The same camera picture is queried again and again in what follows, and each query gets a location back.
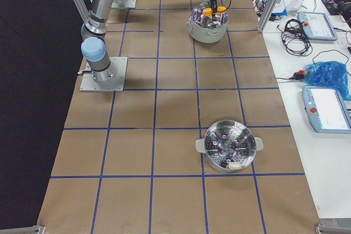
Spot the yellow corn cob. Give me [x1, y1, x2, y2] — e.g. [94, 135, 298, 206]
[202, 8, 213, 16]

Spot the pale green electric pot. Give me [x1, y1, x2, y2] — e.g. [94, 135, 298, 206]
[186, 3, 228, 43]

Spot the upper teach pendant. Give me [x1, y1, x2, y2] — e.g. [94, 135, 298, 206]
[298, 12, 338, 41]

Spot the teach pendant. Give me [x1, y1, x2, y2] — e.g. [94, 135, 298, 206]
[302, 85, 350, 134]
[298, 12, 338, 41]

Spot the red emergency stop button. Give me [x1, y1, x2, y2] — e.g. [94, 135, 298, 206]
[291, 70, 307, 81]

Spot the blue plastic bag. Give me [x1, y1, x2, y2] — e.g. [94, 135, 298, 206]
[303, 61, 350, 101]

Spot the stainless steel steamer basket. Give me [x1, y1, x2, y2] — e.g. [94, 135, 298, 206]
[195, 120, 264, 173]

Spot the lower teach pendant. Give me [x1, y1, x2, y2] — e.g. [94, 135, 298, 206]
[302, 85, 350, 134]

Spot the black coiled cable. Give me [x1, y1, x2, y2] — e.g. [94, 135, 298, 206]
[281, 19, 313, 56]

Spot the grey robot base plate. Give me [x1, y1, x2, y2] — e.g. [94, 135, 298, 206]
[78, 57, 128, 92]

